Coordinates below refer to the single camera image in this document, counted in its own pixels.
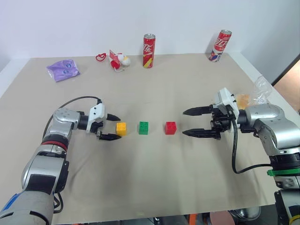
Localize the red and yellow soda can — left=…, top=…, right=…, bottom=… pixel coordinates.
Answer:
left=142, top=33, right=156, bottom=69

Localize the reddish-brown rounded shape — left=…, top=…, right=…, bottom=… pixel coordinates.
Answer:
left=210, top=210, right=235, bottom=225

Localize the purple plastic packet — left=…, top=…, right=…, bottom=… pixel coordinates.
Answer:
left=46, top=59, right=81, bottom=83

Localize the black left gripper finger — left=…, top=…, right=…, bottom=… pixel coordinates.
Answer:
left=106, top=113, right=122, bottom=122
left=98, top=133, right=122, bottom=141

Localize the yellow toy block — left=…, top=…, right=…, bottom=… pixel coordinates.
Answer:
left=116, top=122, right=128, bottom=136

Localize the red and white toy figure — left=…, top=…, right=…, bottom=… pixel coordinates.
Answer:
left=109, top=49, right=131, bottom=72

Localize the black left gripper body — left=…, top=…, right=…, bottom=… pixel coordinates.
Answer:
left=90, top=114, right=109, bottom=141

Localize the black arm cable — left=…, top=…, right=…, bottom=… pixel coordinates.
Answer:
left=228, top=105, right=274, bottom=174
left=43, top=96, right=103, bottom=141

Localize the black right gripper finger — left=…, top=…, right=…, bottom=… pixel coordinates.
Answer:
left=182, top=105, right=212, bottom=116
left=182, top=128, right=213, bottom=139

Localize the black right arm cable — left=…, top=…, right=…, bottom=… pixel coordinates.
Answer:
left=228, top=105, right=274, bottom=174

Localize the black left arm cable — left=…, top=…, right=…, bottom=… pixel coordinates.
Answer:
left=43, top=96, right=103, bottom=141

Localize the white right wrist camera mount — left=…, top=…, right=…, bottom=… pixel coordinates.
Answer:
left=217, top=87, right=241, bottom=129

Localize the red white blue soda can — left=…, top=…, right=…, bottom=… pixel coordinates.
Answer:
left=209, top=30, right=233, bottom=63

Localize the red toy block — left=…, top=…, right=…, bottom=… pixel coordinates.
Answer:
left=165, top=121, right=177, bottom=135

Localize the shiny dark rounded shape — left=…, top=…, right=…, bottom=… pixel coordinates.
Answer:
left=231, top=207, right=261, bottom=221

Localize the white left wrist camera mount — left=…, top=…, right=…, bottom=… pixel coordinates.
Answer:
left=86, top=104, right=108, bottom=133

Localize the donut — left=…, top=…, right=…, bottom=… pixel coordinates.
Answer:
left=235, top=75, right=274, bottom=110

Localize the green toy block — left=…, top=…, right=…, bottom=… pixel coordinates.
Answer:
left=138, top=121, right=150, bottom=135

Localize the beige table cloth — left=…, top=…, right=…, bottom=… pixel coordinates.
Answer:
left=0, top=52, right=282, bottom=225

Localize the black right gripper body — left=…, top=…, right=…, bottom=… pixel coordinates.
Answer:
left=209, top=104, right=235, bottom=141

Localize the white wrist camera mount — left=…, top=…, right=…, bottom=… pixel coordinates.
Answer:
left=86, top=104, right=108, bottom=133
left=217, top=87, right=241, bottom=129

